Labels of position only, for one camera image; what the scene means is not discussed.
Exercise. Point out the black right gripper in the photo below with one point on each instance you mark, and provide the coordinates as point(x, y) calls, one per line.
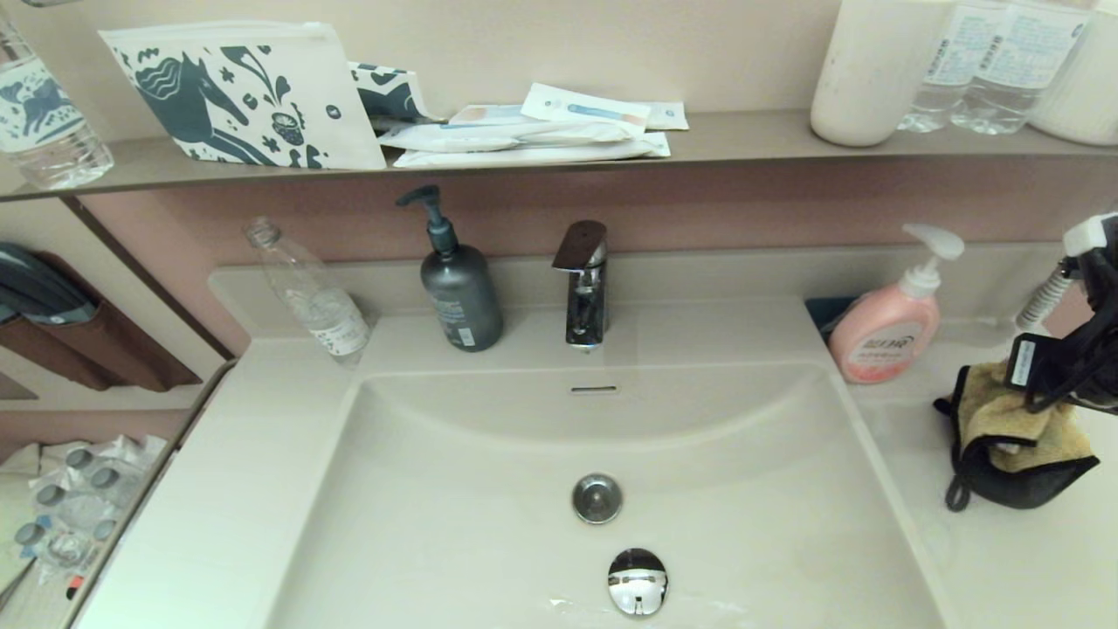
point(1052, 362)

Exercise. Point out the yellow cloth black trim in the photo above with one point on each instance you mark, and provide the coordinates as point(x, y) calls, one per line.
point(1004, 437)

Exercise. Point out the chrome drain stopper cap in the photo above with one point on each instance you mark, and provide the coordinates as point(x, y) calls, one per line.
point(638, 582)

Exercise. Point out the chrome faucet with lever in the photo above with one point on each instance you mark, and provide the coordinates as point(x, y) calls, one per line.
point(585, 306)

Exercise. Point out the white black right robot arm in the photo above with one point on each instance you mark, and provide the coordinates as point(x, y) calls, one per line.
point(1107, 397)

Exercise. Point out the white ceramic sink basin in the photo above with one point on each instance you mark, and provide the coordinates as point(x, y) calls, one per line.
point(437, 542)

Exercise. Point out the pink soap pump bottle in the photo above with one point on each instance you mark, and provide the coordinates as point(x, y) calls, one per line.
point(882, 341)

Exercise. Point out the dark blue soap dish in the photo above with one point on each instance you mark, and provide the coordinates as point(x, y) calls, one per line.
point(825, 310)

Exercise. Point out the ribbed white cup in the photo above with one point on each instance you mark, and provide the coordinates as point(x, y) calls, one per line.
point(1087, 87)

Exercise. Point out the clear water bottle white label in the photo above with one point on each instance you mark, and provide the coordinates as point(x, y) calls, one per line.
point(948, 79)
point(1017, 70)

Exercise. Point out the plain white cup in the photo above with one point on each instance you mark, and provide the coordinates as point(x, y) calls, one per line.
point(873, 70)

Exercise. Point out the small white sachet blue logo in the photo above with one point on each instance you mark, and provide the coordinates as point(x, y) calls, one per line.
point(670, 116)

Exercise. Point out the chrome drain hole fitting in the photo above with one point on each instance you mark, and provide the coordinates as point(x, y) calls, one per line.
point(597, 498)

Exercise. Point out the white sachet blue orange print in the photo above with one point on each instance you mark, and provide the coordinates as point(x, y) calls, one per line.
point(587, 109)

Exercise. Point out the flat white plastic packet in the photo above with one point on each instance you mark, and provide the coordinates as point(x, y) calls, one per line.
point(524, 158)

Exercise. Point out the dark grey pump bottle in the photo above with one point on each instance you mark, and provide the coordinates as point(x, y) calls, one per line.
point(461, 301)

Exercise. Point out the long white plastic packet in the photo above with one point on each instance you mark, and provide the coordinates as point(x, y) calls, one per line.
point(489, 137)

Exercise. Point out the pale pink blue sachet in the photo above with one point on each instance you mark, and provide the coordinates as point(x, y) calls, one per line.
point(486, 114)

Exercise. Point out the small white blue print pouch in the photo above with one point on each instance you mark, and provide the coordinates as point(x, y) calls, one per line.
point(395, 94)

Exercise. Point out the empty clear plastic bottle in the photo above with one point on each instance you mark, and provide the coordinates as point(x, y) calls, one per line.
point(307, 291)

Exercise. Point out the white pouch blue horse print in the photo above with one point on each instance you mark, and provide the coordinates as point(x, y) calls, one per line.
point(238, 96)

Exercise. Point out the brown hair dryer holder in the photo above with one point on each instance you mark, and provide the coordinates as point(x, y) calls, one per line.
point(122, 354)

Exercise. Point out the plastic wrapped bottle pack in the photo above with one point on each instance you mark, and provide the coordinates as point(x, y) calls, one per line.
point(79, 507)

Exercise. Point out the dark grey hair dryer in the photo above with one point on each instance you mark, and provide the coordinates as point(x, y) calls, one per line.
point(39, 288)

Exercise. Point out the water bottle blue horse label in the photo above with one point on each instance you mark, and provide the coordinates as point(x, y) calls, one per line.
point(44, 122)

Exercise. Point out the grey wall shelf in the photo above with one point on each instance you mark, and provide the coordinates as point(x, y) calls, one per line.
point(742, 140)

